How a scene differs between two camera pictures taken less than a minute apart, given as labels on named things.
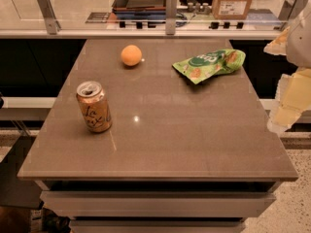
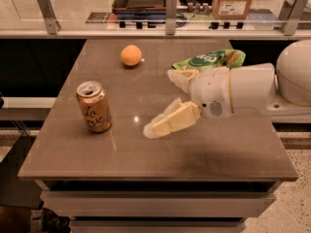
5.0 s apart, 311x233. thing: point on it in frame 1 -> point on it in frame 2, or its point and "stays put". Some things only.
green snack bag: x=213 y=62 stays put
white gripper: x=301 y=39 -> x=210 y=89
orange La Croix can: x=94 y=106 stays put
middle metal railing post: x=171 y=12 stays put
